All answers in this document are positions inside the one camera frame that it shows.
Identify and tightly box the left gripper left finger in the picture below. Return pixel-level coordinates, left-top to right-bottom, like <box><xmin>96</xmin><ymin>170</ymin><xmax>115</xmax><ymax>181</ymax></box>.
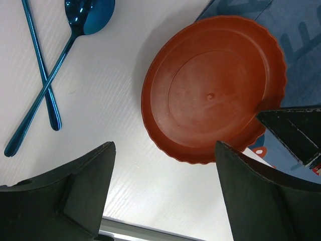
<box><xmin>1</xmin><ymin>142</ymin><xmax>116</xmax><ymax>240</ymax></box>

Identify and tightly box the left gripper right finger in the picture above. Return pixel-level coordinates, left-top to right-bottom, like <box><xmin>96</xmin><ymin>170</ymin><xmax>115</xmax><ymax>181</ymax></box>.
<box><xmin>215</xmin><ymin>141</ymin><xmax>320</xmax><ymax>240</ymax></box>

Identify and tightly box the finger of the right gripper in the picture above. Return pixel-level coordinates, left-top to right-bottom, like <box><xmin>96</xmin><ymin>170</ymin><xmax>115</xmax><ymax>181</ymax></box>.
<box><xmin>256</xmin><ymin>105</ymin><xmax>320</xmax><ymax>168</ymax></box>

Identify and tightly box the blue plastic fork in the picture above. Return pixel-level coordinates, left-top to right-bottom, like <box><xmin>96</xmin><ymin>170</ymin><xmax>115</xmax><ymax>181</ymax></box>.
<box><xmin>22</xmin><ymin>0</ymin><xmax>62</xmax><ymax>131</ymax></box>

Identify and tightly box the red round plate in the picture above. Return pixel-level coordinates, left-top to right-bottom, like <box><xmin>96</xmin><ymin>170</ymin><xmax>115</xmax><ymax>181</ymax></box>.
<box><xmin>141</xmin><ymin>16</ymin><xmax>287</xmax><ymax>164</ymax></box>

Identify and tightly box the blue letter-print placemat cloth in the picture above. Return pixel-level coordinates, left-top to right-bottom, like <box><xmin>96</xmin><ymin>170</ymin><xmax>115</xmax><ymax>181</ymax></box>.
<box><xmin>197</xmin><ymin>0</ymin><xmax>320</xmax><ymax>184</ymax></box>

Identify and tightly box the blue plastic spoon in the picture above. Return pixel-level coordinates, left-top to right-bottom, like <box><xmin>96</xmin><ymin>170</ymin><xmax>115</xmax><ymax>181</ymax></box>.
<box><xmin>4</xmin><ymin>1</ymin><xmax>115</xmax><ymax>157</ymax></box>

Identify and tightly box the aluminium mounting rail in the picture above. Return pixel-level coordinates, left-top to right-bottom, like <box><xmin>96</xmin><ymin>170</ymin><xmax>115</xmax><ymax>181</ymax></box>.
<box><xmin>99</xmin><ymin>218</ymin><xmax>200</xmax><ymax>240</ymax></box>

